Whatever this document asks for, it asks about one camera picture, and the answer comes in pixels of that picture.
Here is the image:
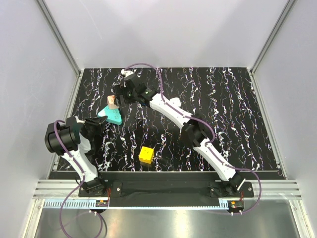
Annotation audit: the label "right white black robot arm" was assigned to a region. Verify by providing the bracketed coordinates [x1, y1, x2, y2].
[114, 70, 245, 197]

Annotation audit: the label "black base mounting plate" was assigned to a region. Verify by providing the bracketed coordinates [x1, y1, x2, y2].
[79, 172, 255, 208]

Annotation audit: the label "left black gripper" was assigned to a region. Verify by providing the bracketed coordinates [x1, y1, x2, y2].
[83, 116, 107, 140]

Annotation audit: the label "yellow cube socket adapter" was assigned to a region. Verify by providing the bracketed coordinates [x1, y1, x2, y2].
[139, 146, 154, 164]

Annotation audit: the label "beige wooden plug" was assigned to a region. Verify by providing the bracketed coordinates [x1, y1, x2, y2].
[107, 95, 119, 110]

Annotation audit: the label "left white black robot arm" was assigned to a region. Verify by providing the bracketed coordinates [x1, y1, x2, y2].
[45, 116, 107, 196]

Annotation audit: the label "left aluminium frame post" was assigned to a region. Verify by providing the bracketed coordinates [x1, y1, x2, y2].
[35, 0, 81, 77]

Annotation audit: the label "aluminium frame post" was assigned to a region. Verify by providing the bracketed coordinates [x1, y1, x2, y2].
[35, 0, 81, 77]
[250, 0, 297, 75]

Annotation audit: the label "teal socket block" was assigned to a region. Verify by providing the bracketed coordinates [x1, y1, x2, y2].
[97, 106, 122, 125]

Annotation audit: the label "aluminium rail front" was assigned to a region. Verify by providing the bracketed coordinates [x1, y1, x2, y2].
[33, 180, 301, 211]

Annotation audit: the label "right aluminium frame post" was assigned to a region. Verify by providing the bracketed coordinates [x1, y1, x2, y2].
[250, 0, 297, 75]

